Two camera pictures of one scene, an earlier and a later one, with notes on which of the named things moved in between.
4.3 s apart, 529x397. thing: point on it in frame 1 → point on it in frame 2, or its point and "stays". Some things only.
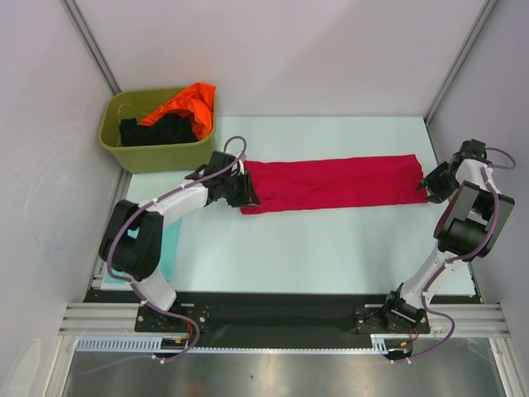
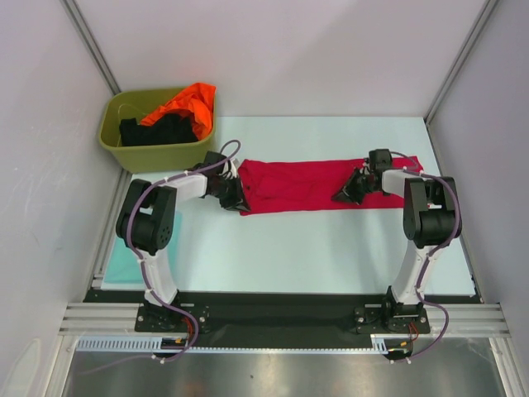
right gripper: [439, 180] → [358, 184]
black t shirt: [169, 129] stays
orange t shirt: [195, 102] stays
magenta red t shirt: [319, 183] stays
